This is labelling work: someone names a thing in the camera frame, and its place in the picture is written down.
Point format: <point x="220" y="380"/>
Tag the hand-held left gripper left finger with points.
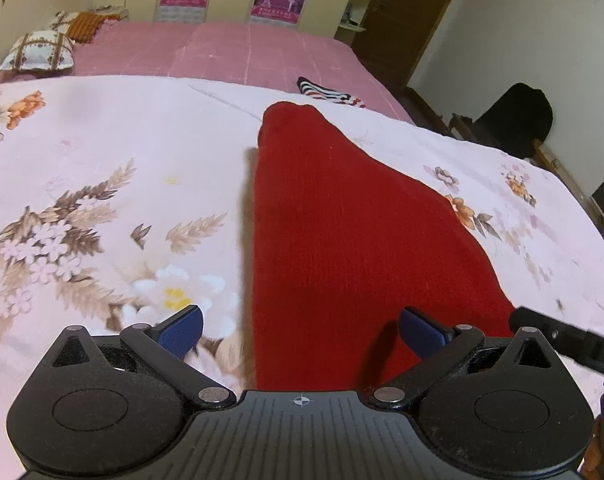
<point x="181" y="332"/>

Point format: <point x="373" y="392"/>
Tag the black draped chair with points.
<point x="519" y="115"/>

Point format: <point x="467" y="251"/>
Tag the orange pillow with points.
<point x="86" y="27"/>

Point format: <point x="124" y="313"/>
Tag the floral light pink bedsheet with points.
<point x="106" y="135"/>

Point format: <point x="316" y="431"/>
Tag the plain pink bedsheet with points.
<point x="231" y="50"/>

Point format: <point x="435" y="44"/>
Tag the red knit garment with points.
<point x="342" y="210"/>

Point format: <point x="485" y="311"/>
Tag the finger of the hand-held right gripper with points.
<point x="547" y="327"/>

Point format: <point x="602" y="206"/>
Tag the striped folded cloth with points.
<point x="329" y="92"/>

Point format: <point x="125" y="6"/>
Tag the wooden bed frame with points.
<point x="427" y="110"/>

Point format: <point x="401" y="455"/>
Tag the white brown patterned pillow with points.
<point x="64" y="20"/>
<point x="39" y="50"/>

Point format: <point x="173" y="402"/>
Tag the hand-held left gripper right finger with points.
<point x="422" y="332"/>

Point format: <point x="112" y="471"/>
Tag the brown wooden door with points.
<point x="407" y="15"/>

